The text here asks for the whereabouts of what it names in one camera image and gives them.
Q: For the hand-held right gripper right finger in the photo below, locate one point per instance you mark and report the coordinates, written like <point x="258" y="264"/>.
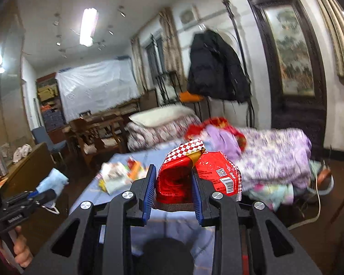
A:
<point x="197" y="197"/>

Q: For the person's left hand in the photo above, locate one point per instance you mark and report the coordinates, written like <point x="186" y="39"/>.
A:
<point x="23" y="249"/>

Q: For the orange white appliance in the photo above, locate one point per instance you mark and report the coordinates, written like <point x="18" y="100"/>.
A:
<point x="324" y="177"/>

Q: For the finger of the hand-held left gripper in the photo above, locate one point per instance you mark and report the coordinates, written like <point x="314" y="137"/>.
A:
<point x="47" y="196"/>

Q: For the narrow floral curtain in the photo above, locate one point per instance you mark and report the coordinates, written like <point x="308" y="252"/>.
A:
<point x="137" y="63"/>

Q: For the dark wooden cabinet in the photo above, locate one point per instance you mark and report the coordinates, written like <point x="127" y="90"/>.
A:
<point x="148" y="100"/>

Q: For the pastel patterned cloth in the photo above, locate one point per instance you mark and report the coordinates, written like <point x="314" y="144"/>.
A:
<point x="272" y="194"/>

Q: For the yellow wrapper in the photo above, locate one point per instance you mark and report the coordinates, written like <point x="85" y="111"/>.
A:
<point x="102" y="184"/>

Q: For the wide floral curtain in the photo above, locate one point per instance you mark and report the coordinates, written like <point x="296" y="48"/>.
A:
<point x="170" y="51"/>

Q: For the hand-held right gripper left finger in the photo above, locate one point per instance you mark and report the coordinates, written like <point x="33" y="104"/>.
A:
<point x="149" y="194"/>

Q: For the folded floral quilt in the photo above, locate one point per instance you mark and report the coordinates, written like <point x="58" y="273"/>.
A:
<point x="157" y="134"/>

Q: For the purple floral quilt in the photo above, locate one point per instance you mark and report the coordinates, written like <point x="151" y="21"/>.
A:
<point x="275" y="154"/>

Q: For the ceiling light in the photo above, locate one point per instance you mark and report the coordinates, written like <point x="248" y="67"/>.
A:
<point x="88" y="27"/>

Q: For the wooden table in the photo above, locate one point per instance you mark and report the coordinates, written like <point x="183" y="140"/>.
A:
<point x="103" y="116"/>

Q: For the black jacket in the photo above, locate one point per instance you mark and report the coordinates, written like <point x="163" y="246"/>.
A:
<point x="215" y="66"/>

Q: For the window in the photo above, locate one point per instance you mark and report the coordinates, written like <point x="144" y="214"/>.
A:
<point x="154" y="60"/>

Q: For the red blanket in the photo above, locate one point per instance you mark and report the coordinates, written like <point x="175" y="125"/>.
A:
<point x="215" y="123"/>

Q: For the blue face mask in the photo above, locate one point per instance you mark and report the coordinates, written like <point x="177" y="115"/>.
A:
<point x="53" y="180"/>

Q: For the orange wrapper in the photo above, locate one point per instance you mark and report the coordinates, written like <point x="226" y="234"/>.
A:
<point x="134" y="168"/>

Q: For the white plastic sheet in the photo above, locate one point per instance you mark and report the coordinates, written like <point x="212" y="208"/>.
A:
<point x="97" y="86"/>

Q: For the orange box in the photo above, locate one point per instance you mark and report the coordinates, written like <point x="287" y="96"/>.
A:
<point x="189" y="97"/>

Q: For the white pillow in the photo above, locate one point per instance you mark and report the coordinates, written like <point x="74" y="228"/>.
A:
<point x="160" y="116"/>

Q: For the purple garment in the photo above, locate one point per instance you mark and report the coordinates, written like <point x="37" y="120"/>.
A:
<point x="220" y="140"/>

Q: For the wooden chair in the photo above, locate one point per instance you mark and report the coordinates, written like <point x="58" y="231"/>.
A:
<point x="89" y="137"/>

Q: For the light wooden cabinet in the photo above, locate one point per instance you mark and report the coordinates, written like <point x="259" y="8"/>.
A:
<point x="25" y="166"/>

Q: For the black metal stand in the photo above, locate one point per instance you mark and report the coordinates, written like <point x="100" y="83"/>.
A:
<point x="163" y="86"/>

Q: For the wall vent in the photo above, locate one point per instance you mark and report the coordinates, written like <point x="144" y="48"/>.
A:
<point x="187" y="15"/>

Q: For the blue chair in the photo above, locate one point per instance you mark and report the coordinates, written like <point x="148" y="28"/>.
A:
<point x="43" y="137"/>

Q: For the shelf of folded goods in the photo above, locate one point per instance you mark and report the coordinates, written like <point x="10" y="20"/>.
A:
<point x="50" y="103"/>

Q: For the white snack packet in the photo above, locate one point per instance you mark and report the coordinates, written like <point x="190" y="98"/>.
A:
<point x="111" y="170"/>

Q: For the blue bedsheet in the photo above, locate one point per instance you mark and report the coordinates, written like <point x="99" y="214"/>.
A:
<point x="143" y="154"/>

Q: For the black coat rack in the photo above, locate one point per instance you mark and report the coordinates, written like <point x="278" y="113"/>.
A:
<point x="232" y="14"/>

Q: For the black round bin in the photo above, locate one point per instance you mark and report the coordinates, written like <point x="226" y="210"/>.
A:
<point x="167" y="255"/>

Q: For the red checkered snack packet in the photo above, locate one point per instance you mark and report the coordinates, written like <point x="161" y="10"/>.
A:
<point x="175" y="180"/>

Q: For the white crumpled cloth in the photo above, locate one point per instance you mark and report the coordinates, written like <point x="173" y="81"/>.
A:
<point x="21" y="153"/>

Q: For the striped curtain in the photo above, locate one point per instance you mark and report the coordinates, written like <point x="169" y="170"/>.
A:
<point x="335" y="34"/>

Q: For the dark wooden framed painting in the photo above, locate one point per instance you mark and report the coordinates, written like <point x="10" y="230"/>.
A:
<point x="292" y="48"/>

